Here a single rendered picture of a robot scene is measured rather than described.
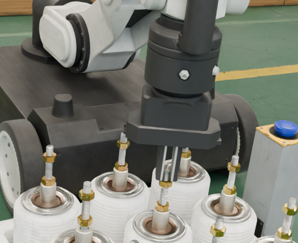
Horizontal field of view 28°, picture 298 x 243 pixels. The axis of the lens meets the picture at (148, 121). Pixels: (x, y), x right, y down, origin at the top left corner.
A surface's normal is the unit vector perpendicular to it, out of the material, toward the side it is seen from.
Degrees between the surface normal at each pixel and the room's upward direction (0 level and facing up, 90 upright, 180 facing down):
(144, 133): 90
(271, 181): 90
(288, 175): 90
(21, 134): 19
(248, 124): 49
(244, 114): 37
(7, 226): 0
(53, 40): 90
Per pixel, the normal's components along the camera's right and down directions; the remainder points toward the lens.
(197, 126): 0.02, 0.43
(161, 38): -0.67, 0.24
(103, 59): 0.30, 0.90
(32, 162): 0.42, -0.18
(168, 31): -0.33, -0.43
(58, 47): -0.87, 0.12
